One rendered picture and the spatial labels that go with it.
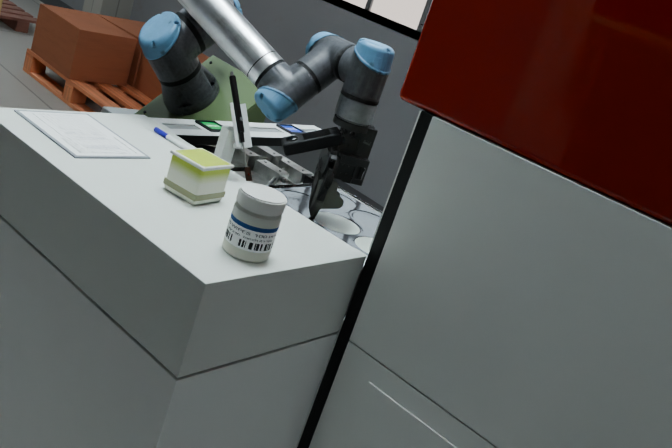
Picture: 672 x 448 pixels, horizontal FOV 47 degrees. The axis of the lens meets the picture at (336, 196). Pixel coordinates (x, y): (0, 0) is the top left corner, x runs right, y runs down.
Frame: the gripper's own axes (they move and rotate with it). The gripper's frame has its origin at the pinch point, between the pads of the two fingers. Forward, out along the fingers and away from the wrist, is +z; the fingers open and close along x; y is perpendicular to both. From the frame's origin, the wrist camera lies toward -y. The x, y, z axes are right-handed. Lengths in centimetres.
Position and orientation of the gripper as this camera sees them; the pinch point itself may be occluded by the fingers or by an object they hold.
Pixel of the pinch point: (310, 210)
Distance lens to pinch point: 153.1
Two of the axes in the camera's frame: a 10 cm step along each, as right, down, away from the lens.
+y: 9.3, 2.3, 2.9
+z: -3.1, 9.0, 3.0
